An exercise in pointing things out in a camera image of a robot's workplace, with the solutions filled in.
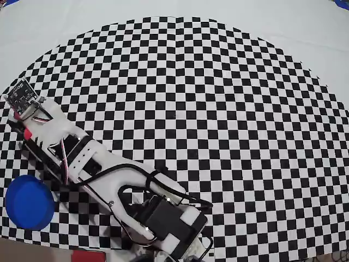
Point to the red flat object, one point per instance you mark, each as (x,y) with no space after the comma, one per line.
(88,256)

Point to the blue round box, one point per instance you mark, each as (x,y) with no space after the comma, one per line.
(27,202)

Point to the grey and white robot arm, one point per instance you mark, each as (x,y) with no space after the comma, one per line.
(122,180)

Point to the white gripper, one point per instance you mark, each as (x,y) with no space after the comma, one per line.
(55,118)

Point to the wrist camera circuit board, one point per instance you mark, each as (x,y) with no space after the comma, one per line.
(21,94)

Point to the black white checkered mat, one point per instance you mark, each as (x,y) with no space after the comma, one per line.
(218,109)

